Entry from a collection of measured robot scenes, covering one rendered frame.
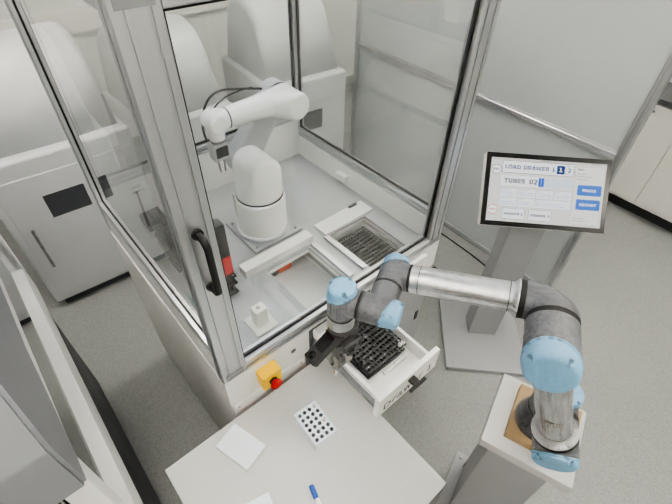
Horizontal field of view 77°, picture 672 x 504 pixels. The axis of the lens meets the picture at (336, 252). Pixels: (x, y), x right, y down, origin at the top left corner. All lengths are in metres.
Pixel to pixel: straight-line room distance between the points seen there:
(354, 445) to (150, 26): 1.23
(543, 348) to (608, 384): 1.92
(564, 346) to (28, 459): 0.94
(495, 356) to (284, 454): 1.54
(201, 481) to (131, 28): 1.20
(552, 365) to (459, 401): 1.53
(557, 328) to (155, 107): 0.88
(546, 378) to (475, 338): 1.68
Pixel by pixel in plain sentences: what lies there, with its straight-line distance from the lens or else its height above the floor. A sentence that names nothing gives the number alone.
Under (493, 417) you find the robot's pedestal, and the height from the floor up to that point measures 0.76.
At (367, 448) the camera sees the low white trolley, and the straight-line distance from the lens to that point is 1.48.
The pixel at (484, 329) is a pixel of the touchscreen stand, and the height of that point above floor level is 0.09.
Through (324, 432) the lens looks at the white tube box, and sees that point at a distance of 1.46.
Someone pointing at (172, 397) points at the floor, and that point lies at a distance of 2.53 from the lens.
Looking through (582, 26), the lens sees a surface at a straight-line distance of 2.56.
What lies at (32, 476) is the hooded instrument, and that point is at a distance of 0.81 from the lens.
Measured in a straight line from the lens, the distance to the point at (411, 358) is 1.56.
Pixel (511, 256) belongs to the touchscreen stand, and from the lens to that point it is 2.26.
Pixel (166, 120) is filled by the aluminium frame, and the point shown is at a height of 1.79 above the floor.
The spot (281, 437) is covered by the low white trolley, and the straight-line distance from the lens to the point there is 1.49.
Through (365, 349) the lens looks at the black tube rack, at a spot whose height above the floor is 0.90.
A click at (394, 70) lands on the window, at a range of 1.16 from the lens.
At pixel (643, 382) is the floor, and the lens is 3.02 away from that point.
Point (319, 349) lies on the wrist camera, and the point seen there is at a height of 1.13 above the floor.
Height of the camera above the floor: 2.14
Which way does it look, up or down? 44 degrees down
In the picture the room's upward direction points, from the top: 2 degrees clockwise
